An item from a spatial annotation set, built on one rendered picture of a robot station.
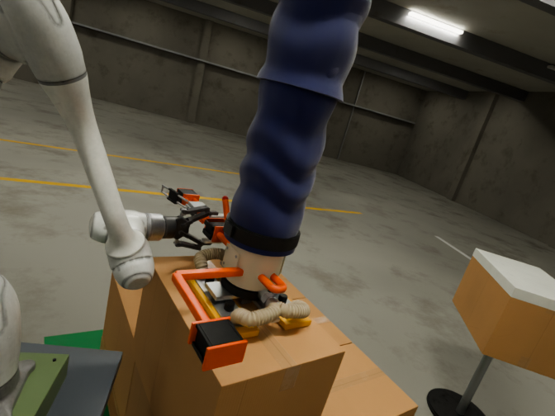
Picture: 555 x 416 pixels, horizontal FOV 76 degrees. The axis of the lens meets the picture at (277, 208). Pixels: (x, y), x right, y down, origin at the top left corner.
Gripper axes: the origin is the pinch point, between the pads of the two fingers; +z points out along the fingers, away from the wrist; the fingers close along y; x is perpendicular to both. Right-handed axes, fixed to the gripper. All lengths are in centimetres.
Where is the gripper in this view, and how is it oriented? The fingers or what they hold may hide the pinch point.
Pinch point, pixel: (217, 228)
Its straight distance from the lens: 130.2
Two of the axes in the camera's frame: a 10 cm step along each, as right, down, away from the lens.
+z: 8.0, 0.5, 6.0
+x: 5.4, 3.7, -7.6
